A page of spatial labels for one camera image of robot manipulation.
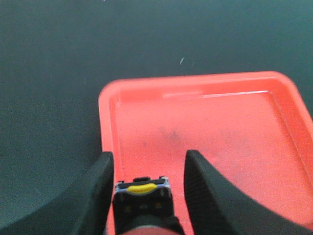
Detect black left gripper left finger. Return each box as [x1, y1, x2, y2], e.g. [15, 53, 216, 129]
[0, 152, 114, 235]

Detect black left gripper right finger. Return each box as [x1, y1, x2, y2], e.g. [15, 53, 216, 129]
[184, 150, 313, 235]

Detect red mushroom push button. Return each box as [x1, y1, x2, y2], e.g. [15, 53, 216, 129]
[112, 176, 185, 235]

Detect red plastic tray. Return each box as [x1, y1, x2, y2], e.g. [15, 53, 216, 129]
[98, 71, 313, 235]

